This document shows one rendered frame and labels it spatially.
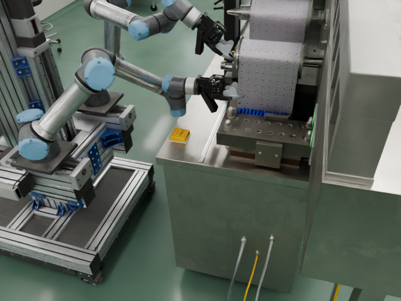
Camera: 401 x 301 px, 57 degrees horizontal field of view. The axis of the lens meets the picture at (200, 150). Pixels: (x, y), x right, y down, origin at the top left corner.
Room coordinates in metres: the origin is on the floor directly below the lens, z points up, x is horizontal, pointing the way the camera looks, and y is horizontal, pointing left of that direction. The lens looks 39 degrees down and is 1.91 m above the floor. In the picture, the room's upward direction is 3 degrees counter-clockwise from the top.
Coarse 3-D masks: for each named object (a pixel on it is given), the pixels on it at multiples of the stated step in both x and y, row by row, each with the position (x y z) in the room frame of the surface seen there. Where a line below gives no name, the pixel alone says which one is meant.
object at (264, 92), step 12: (240, 72) 1.37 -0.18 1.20; (240, 84) 1.37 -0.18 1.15; (252, 84) 1.35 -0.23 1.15; (264, 84) 1.34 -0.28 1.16; (276, 84) 1.32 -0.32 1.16; (288, 84) 1.31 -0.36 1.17; (252, 96) 1.35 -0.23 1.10; (264, 96) 1.34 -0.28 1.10; (276, 96) 1.32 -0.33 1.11; (288, 96) 1.31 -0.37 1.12; (252, 108) 1.35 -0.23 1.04; (264, 108) 1.33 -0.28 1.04; (276, 108) 1.32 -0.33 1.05; (288, 108) 1.30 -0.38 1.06
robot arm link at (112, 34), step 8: (112, 0) 1.78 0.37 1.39; (120, 0) 1.80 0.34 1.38; (128, 0) 1.84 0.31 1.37; (104, 24) 1.86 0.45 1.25; (112, 24) 1.84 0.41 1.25; (104, 32) 1.87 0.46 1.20; (112, 32) 1.85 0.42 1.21; (120, 32) 1.88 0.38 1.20; (104, 40) 1.88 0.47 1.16; (112, 40) 1.86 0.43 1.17; (120, 40) 1.90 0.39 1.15; (112, 48) 1.87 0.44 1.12; (120, 48) 1.92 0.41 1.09; (120, 56) 1.92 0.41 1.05
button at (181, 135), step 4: (176, 128) 1.39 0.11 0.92; (180, 128) 1.39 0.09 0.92; (176, 132) 1.36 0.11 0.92; (180, 132) 1.36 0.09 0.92; (184, 132) 1.36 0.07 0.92; (188, 132) 1.36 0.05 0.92; (172, 136) 1.33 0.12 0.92; (176, 136) 1.33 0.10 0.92; (180, 136) 1.33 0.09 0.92; (184, 136) 1.32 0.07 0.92; (188, 136) 1.35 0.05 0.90; (176, 140) 1.32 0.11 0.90; (180, 140) 1.32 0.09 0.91; (184, 140) 1.31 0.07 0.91
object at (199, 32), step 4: (200, 32) 1.46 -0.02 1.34; (196, 36) 1.47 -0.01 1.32; (200, 36) 1.46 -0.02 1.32; (196, 40) 1.47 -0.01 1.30; (200, 40) 1.46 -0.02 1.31; (196, 44) 1.47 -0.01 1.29; (200, 44) 1.46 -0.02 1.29; (196, 48) 1.47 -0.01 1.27; (200, 48) 1.47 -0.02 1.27; (196, 52) 1.47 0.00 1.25; (200, 52) 1.47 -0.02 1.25
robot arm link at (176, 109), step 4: (168, 96) 1.49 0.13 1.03; (184, 96) 1.45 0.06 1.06; (168, 100) 1.47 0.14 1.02; (172, 100) 1.43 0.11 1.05; (176, 100) 1.42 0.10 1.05; (180, 100) 1.43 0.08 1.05; (184, 100) 1.44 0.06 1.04; (172, 104) 1.43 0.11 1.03; (176, 104) 1.42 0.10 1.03; (180, 104) 1.43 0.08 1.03; (184, 104) 1.44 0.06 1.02; (172, 108) 1.43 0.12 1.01; (176, 108) 1.42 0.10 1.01; (180, 108) 1.42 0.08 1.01; (184, 108) 1.44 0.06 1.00; (172, 112) 1.43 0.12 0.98; (176, 112) 1.42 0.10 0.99; (180, 112) 1.42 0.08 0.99; (184, 112) 1.44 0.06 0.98; (176, 116) 1.43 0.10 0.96; (180, 116) 1.43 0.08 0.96
